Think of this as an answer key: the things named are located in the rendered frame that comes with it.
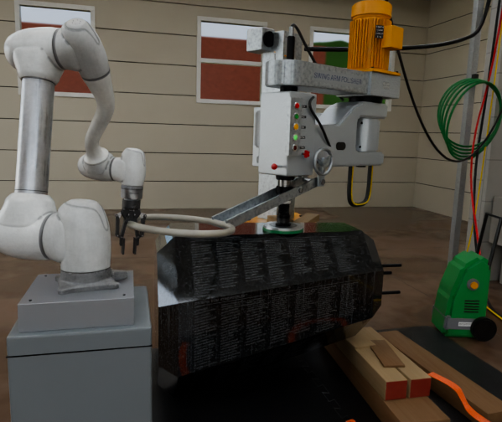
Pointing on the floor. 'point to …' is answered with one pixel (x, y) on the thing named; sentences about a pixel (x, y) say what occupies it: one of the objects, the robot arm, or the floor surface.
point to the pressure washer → (466, 293)
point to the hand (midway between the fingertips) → (128, 246)
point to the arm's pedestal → (83, 372)
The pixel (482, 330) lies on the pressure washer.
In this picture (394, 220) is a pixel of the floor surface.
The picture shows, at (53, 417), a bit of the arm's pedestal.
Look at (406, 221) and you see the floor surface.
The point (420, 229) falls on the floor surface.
